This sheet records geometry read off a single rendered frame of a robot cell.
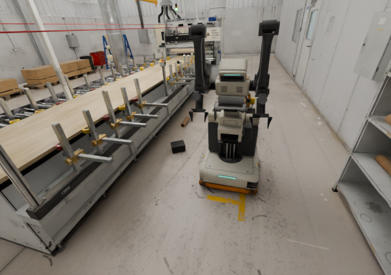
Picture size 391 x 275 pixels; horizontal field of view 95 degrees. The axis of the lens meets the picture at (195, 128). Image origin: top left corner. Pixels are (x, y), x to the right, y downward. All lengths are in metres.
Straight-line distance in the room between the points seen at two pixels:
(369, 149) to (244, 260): 1.49
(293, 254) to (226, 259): 0.54
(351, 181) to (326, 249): 0.80
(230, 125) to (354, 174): 1.37
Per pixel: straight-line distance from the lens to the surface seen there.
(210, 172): 1.96
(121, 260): 1.90
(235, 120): 1.63
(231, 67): 1.45
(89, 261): 2.01
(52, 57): 2.71
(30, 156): 1.68
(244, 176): 1.94
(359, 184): 2.53
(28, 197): 1.49
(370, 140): 2.24
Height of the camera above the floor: 1.60
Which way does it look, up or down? 29 degrees down
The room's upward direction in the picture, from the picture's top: 4 degrees counter-clockwise
